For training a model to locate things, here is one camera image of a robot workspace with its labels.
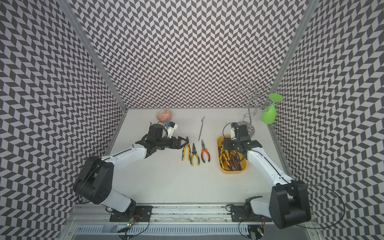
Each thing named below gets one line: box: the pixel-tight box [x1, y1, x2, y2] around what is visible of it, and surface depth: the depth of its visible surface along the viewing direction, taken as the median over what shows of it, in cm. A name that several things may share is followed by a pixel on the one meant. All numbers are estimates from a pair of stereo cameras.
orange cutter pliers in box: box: [229, 151, 242, 171], surface depth 87 cm
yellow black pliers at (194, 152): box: [190, 143, 200, 167], surface depth 95 cm
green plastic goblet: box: [260, 93, 284, 125], surface depth 85 cm
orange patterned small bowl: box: [156, 109, 173, 122], surface depth 114 cm
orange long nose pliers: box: [201, 139, 211, 163], surface depth 96 cm
